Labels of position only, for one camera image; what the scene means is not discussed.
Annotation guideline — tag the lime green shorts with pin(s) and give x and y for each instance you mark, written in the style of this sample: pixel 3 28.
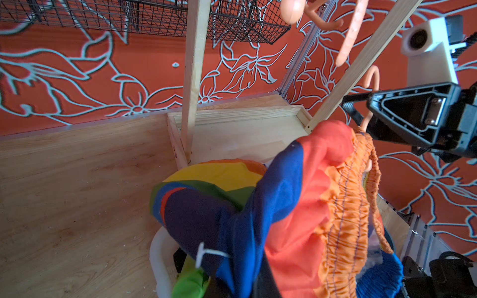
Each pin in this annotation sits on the lime green shorts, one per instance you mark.
pixel 192 282

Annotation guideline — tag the black wire wall basket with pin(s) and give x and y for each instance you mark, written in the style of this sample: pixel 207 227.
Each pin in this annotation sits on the black wire wall basket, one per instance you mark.
pixel 236 21

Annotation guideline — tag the white clothespin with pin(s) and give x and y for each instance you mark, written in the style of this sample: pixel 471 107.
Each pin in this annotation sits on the white clothespin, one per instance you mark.
pixel 202 251

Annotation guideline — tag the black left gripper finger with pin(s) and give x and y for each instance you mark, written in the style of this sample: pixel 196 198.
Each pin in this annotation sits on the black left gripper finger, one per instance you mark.
pixel 264 286

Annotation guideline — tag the rainbow striped shorts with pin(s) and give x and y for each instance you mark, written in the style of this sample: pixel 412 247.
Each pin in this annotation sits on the rainbow striped shorts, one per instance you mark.
pixel 312 212

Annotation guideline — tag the white plastic basket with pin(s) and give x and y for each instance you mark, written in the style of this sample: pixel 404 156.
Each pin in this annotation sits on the white plastic basket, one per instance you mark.
pixel 162 249

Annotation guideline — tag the orange clothes hanger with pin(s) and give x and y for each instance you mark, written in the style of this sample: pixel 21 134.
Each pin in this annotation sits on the orange clothes hanger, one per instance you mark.
pixel 292 10

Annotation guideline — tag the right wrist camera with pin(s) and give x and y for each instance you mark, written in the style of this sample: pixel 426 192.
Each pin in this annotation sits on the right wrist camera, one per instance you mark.
pixel 428 48

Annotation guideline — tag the orange hanger of green shorts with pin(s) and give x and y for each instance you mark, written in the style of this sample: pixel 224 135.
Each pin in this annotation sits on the orange hanger of green shorts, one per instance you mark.
pixel 352 33

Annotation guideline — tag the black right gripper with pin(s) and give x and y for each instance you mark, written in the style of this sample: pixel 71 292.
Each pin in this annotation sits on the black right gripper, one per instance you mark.
pixel 440 118

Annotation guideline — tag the wooden clothes rack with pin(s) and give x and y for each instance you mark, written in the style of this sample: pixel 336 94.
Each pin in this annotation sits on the wooden clothes rack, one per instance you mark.
pixel 260 133

